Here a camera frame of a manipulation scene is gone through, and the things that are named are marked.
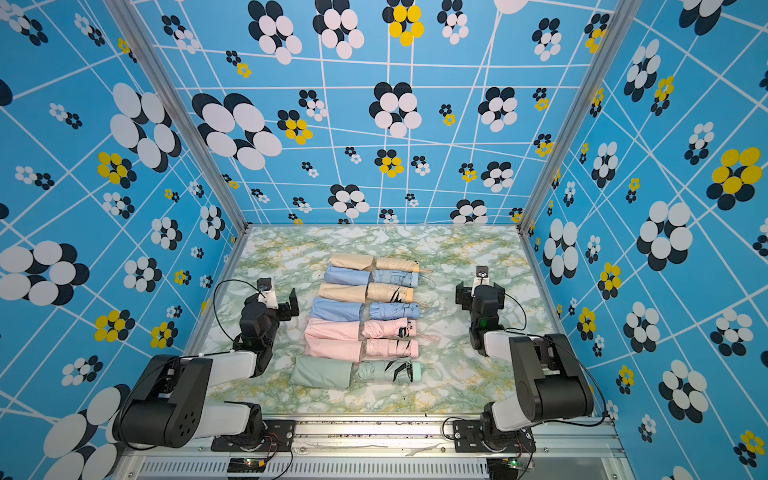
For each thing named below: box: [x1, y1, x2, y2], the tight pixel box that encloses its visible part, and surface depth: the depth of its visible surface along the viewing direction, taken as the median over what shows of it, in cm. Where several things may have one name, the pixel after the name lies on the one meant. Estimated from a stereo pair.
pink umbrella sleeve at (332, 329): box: [304, 318, 360, 341], surface depth 90 cm
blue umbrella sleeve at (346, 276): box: [324, 263, 371, 286], surface depth 103 cm
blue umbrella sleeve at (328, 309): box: [310, 297, 364, 322], surface depth 95 cm
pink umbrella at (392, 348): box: [365, 339, 419, 359], surface depth 86 cm
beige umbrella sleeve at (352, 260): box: [329, 252, 375, 270], surface depth 107 cm
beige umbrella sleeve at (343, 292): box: [318, 283, 367, 304], surface depth 98 cm
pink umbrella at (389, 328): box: [362, 317, 417, 339], surface depth 90 cm
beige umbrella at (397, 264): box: [375, 257, 420, 273], surface depth 106 cm
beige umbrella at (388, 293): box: [366, 282, 414, 303], surface depth 98 cm
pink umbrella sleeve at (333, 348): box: [304, 333, 362, 363], surface depth 86 cm
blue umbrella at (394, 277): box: [369, 269, 419, 288], surface depth 103 cm
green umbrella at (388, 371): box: [356, 360, 421, 384], surface depth 82 cm
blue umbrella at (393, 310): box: [369, 302, 420, 321], surface depth 95 cm
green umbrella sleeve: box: [290, 355, 354, 390], surface depth 82 cm
